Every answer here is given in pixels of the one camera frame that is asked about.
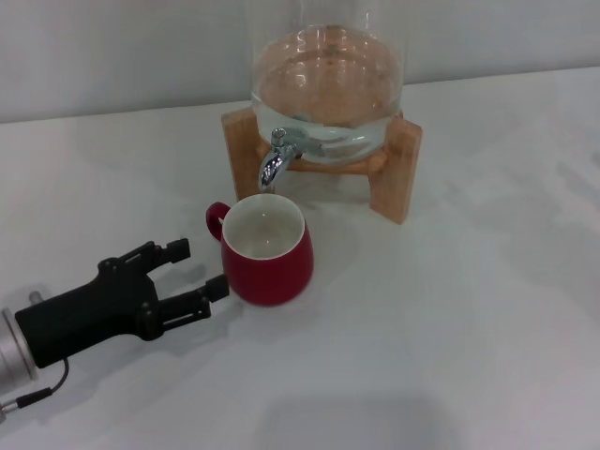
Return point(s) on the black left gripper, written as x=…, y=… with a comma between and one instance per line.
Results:
x=94, y=314

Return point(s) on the red ceramic cup white inside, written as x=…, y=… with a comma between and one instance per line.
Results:
x=267, y=276

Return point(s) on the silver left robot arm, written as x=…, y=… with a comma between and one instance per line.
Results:
x=11, y=349

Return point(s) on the chrome faucet tap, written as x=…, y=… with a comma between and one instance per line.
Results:
x=274, y=161

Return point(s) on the light wooden dispenser stand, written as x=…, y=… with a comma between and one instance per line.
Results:
x=394, y=178

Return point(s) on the clear glass water dispenser jar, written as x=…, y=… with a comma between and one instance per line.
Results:
x=328, y=79

